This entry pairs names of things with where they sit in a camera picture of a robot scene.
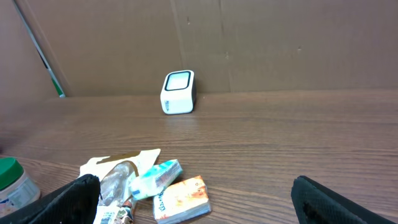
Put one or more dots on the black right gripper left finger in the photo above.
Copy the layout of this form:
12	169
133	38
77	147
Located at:
74	203

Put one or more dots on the small orange box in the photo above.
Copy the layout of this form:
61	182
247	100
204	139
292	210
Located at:
182	201

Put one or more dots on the small teal tissue pack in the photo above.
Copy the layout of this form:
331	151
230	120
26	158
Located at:
155	180

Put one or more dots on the green lid white jar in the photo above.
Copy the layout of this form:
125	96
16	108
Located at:
17	188

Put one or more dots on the white barcode scanner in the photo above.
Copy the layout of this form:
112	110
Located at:
179	92

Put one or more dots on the beige snack pouch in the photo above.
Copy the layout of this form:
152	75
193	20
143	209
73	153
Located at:
116	204

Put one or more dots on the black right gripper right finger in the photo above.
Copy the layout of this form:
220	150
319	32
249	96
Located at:
315	203

